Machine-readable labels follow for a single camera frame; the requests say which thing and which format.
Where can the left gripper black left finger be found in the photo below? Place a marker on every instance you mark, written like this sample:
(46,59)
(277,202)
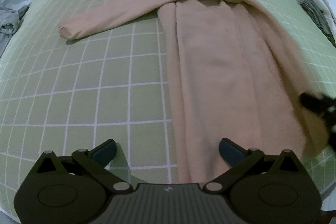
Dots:
(92,164)

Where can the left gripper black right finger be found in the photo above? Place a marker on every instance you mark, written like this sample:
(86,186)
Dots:
(243,163)

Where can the beige pink long-sleeve garment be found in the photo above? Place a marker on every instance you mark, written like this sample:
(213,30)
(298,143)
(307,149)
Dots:
(233,72)

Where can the white folded clothes stack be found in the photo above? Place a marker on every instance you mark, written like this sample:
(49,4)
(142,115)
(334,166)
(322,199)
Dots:
(324,1)

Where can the dark plaid folded clothes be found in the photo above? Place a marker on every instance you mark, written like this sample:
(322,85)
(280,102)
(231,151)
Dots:
(321,16)

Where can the grey crumpled clothes pile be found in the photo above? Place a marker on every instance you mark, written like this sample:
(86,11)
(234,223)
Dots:
(10,21)

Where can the green grid cutting mat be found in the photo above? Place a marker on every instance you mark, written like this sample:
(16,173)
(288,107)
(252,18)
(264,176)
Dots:
(62,96)

